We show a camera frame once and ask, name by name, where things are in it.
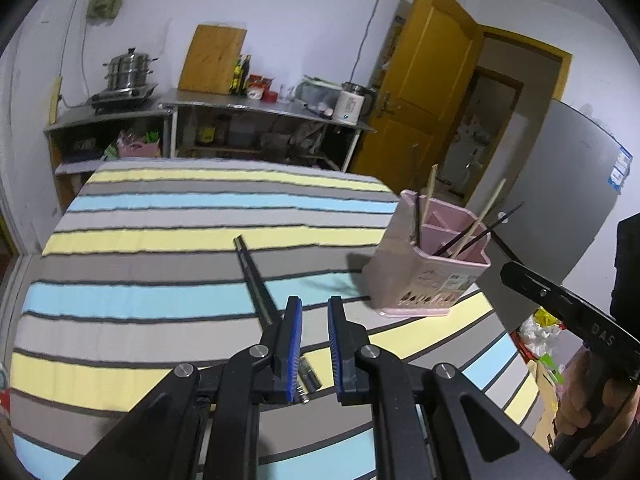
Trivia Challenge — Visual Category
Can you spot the beige wooden chopstick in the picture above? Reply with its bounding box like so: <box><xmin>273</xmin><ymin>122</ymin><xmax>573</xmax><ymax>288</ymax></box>
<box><xmin>451</xmin><ymin>178</ymin><xmax>506</xmax><ymax>259</ymax></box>
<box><xmin>421</xmin><ymin>164</ymin><xmax>438</xmax><ymax>224</ymax></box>

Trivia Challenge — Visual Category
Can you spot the pink utensil holder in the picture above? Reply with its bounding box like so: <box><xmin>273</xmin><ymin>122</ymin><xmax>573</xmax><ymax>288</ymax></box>
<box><xmin>362</xmin><ymin>190</ymin><xmax>491</xmax><ymax>318</ymax></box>

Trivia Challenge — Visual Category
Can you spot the person's right hand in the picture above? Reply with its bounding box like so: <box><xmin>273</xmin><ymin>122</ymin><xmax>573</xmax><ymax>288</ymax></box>
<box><xmin>554</xmin><ymin>347</ymin><xmax>639</xmax><ymax>458</ymax></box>

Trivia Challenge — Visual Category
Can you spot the grey refrigerator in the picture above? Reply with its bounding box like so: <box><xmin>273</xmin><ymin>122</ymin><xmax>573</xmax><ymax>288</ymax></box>
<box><xmin>470</xmin><ymin>97</ymin><xmax>634</xmax><ymax>331</ymax></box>

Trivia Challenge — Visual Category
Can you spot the striped tablecloth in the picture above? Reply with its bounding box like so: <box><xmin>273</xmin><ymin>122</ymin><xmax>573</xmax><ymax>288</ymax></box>
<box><xmin>10</xmin><ymin>159</ymin><xmax>544</xmax><ymax>479</ymax></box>

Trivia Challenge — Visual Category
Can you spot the yellow wooden door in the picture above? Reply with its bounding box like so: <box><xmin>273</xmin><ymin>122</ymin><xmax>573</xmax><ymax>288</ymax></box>
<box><xmin>349</xmin><ymin>0</ymin><xmax>483</xmax><ymax>193</ymax></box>

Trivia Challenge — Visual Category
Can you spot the white electric kettle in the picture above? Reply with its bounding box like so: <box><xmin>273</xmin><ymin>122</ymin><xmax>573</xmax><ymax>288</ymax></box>
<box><xmin>332</xmin><ymin>81</ymin><xmax>376</xmax><ymax>126</ymax></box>

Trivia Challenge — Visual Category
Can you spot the grey plastic container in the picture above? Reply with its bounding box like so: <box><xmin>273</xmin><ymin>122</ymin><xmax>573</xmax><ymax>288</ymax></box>
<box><xmin>294</xmin><ymin>75</ymin><xmax>343</xmax><ymax>117</ymax></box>

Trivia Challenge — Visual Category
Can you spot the metal shelf table right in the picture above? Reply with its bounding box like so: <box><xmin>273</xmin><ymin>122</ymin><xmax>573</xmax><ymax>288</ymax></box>
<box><xmin>158</xmin><ymin>89</ymin><xmax>374</xmax><ymax>172</ymax></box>

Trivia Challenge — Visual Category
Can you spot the metal shelf table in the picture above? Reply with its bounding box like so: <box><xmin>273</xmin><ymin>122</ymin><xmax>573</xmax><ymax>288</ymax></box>
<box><xmin>158</xmin><ymin>89</ymin><xmax>374</xmax><ymax>172</ymax></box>
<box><xmin>44</xmin><ymin>102</ymin><xmax>175</xmax><ymax>209</ymax></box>

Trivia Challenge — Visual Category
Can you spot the pink storage basket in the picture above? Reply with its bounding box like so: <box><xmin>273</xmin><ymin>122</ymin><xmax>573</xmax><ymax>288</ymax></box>
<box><xmin>117</xmin><ymin>142</ymin><xmax>160</xmax><ymax>159</ymax></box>

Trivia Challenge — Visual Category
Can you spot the wooden cutting board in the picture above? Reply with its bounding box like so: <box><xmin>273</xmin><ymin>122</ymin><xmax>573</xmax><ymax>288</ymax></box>
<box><xmin>178</xmin><ymin>24</ymin><xmax>246</xmax><ymax>94</ymax></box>

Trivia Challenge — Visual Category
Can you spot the metal shelf table left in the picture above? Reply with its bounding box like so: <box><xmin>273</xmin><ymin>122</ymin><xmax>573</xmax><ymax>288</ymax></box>
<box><xmin>44</xmin><ymin>102</ymin><xmax>175</xmax><ymax>209</ymax></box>

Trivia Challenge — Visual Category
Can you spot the black induction cooker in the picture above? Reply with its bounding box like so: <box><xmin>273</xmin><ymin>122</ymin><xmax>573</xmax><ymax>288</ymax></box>
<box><xmin>88</xmin><ymin>84</ymin><xmax>157</xmax><ymax>110</ymax></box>

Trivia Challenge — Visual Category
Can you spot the stainless steel steamer pot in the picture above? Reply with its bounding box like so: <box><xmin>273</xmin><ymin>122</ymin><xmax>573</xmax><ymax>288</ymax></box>
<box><xmin>104</xmin><ymin>48</ymin><xmax>157</xmax><ymax>91</ymax></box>

